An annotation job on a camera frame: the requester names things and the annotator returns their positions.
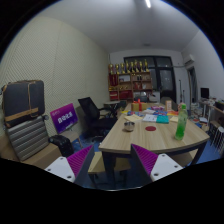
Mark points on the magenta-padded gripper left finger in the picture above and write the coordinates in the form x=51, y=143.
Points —
x=78, y=160

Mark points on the ceiling tube light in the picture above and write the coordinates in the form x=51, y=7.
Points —
x=148, y=3

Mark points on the upright orange carton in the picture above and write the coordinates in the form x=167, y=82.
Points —
x=169, y=105

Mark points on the black framed glass door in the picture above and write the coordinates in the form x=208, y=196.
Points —
x=163, y=76

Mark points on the black computer monitor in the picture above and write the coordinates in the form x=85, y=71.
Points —
x=204, y=92

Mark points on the small round side table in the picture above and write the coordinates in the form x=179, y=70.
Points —
x=111, y=104

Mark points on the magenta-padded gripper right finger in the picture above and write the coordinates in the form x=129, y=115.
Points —
x=146, y=160

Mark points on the orange gift box red ribbon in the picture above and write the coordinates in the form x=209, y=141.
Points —
x=136, y=106

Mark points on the flat round red coaster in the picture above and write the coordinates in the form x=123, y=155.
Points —
x=150, y=128

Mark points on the teal book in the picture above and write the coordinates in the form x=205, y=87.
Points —
x=162, y=119

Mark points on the green drink bottle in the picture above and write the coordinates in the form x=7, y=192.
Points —
x=181, y=125

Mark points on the small steel cup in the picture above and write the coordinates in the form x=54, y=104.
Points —
x=129, y=126

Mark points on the white printed paper booklet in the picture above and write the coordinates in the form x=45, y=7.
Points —
x=150, y=118

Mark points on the purple sign board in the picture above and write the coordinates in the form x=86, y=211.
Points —
x=64, y=117

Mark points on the silver ribbed suitcase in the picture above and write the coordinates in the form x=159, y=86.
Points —
x=28, y=138

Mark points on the black office chair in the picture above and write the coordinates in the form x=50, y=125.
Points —
x=91, y=115

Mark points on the white air conditioner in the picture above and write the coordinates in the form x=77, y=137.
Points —
x=189, y=60

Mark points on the beige notebook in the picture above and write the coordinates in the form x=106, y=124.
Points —
x=174, y=119

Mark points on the cream yellow book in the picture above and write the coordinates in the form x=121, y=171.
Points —
x=133, y=118

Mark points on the wooden shelf unit with trophies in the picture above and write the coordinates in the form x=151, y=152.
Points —
x=130, y=85

